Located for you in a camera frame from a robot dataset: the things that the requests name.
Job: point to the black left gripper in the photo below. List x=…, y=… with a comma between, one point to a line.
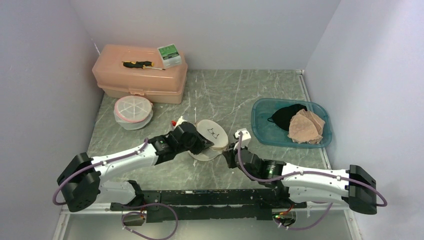
x=202, y=143

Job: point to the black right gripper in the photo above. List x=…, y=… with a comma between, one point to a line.
x=229, y=154

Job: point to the beige mesh laundry bag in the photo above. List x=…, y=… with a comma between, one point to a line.
x=213, y=132

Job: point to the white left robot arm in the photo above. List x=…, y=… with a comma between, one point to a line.
x=86, y=179

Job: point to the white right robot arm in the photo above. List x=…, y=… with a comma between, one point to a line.
x=353, y=187

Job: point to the black bra in basin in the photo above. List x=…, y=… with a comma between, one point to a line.
x=283, y=116

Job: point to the pink rimmed mesh laundry bag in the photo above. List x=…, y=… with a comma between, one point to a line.
x=133, y=112

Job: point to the beige bra in basin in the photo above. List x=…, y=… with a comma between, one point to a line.
x=306, y=127

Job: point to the teal plastic basin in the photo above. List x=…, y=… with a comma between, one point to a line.
x=268, y=133

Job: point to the small green white box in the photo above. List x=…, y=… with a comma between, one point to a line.
x=170, y=56

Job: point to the black yellow screwdriver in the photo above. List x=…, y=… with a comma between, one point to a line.
x=141, y=65

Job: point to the pink plastic storage box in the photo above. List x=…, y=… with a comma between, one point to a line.
x=158, y=86

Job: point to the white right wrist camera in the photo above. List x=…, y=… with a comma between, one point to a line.
x=242, y=138

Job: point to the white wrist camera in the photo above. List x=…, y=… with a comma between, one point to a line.
x=175, y=123
x=242, y=138

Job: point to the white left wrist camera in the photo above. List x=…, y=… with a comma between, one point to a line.
x=175, y=123

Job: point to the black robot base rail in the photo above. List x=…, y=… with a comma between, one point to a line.
x=168, y=205

